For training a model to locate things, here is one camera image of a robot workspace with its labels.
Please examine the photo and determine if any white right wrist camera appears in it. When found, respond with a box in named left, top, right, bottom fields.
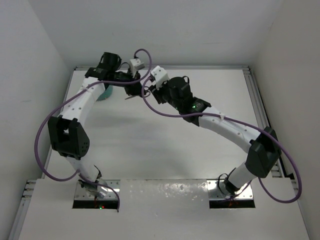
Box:
left=150, top=65, right=170, bottom=90

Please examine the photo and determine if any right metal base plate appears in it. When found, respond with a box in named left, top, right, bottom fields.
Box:
left=207, top=179, right=254, bottom=201

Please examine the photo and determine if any metal base plate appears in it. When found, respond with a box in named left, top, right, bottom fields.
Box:
left=207, top=179, right=254, bottom=201
left=74, top=179, right=120, bottom=201

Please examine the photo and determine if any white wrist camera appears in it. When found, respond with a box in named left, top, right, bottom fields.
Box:
left=150, top=65, right=170, bottom=90
left=128, top=58, right=145, bottom=76

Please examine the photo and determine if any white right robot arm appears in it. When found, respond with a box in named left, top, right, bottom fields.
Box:
left=150, top=77, right=281, bottom=195

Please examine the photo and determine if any teal round divided container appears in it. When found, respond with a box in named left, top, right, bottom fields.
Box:
left=96, top=85, right=113, bottom=102

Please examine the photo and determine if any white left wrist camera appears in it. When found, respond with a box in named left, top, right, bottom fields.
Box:
left=128, top=58, right=145, bottom=76

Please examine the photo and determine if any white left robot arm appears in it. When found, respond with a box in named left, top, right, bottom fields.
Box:
left=47, top=52, right=145, bottom=182

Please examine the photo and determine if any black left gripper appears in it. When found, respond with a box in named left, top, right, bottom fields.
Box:
left=110, top=67, right=145, bottom=96

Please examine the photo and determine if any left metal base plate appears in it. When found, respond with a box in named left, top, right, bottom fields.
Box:
left=74, top=179, right=120, bottom=201

